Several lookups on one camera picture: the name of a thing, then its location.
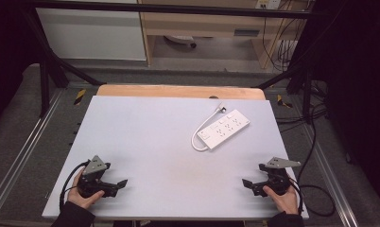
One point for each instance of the white cabinet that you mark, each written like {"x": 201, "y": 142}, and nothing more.
{"x": 90, "y": 34}

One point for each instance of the office chair base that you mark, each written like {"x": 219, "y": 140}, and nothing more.
{"x": 181, "y": 39}

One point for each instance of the black curtain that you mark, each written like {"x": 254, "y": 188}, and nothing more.
{"x": 8, "y": 47}
{"x": 355, "y": 88}

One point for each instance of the aluminium floor rail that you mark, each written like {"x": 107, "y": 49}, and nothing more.
{"x": 330, "y": 176}
{"x": 24, "y": 148}

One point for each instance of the white power strip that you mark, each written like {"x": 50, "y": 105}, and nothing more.
{"x": 225, "y": 129}

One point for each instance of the person's left hand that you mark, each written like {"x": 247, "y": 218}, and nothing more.
{"x": 78, "y": 198}

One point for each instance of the white wall socket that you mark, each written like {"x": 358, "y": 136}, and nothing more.
{"x": 268, "y": 3}

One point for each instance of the light wooden desk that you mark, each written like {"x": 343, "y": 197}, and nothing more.
{"x": 207, "y": 23}

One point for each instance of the black metal frame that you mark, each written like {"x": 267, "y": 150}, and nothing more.
{"x": 166, "y": 8}

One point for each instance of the person's right hand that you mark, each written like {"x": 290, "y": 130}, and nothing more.
{"x": 284, "y": 201}

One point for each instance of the white power plug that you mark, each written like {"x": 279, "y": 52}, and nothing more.
{"x": 222, "y": 108}

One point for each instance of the wooden table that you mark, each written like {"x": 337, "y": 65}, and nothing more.
{"x": 178, "y": 91}

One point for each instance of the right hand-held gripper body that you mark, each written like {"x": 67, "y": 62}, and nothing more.
{"x": 277, "y": 176}

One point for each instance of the yellow black floor tape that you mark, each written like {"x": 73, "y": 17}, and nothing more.
{"x": 284, "y": 101}
{"x": 79, "y": 96}

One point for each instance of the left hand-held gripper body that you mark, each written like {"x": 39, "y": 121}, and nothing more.
{"x": 93, "y": 171}

